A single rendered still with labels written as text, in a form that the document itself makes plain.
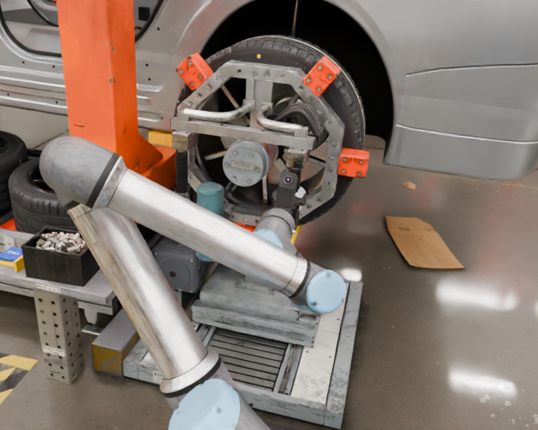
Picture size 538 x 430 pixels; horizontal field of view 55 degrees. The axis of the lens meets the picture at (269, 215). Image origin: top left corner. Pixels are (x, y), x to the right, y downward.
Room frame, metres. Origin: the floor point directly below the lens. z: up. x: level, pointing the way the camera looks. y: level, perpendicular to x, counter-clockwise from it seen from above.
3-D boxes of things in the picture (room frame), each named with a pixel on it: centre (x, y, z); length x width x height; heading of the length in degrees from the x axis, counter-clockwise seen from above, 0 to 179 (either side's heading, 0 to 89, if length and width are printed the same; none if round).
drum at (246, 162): (1.56, 0.07, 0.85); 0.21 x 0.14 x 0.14; 168
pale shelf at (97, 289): (1.43, 0.67, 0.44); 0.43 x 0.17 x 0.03; 78
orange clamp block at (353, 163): (1.57, -0.25, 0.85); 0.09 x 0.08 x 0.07; 78
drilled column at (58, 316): (1.43, 0.70, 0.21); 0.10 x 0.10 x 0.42; 78
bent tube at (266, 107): (1.49, -0.02, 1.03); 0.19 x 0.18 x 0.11; 168
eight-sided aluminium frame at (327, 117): (1.63, 0.05, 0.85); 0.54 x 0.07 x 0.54; 78
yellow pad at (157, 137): (2.12, 0.45, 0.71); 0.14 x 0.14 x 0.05; 78
